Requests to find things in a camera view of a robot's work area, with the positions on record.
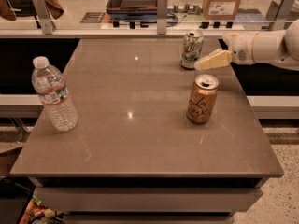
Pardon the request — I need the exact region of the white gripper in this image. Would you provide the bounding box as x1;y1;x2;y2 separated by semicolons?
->
194;32;257;70

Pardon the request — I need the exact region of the green white 7up can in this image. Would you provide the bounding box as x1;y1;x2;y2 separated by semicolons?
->
180;31;204;69

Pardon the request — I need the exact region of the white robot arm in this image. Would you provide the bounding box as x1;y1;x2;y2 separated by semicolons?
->
194;20;299;70

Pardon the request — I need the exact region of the orange LaCroix can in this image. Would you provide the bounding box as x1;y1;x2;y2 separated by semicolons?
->
186;74;219;123

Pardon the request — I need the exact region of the clear plastic water bottle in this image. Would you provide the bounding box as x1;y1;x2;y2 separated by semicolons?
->
32;56;78;132

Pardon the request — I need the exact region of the cardboard box with label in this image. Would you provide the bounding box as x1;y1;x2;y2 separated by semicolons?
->
202;0;241;20

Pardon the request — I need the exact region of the brown jacket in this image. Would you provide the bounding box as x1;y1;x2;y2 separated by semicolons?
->
0;0;64;21

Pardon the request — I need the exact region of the grey table drawer base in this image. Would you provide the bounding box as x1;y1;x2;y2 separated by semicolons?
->
35;187;263;224

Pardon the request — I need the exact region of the colourful snack bag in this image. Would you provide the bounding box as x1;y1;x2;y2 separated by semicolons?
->
17;195;64;224

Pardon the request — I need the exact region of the right metal glass bracket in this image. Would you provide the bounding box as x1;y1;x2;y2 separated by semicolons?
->
266;0;299;31

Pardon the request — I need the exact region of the metal glass bracket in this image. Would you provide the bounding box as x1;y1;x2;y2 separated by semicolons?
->
266;0;299;31
157;0;168;35
32;0;55;35

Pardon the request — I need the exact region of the middle metal glass bracket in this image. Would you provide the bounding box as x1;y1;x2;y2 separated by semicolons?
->
157;0;168;35

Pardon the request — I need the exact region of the left metal glass bracket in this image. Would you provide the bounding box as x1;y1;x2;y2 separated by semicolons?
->
32;0;55;35

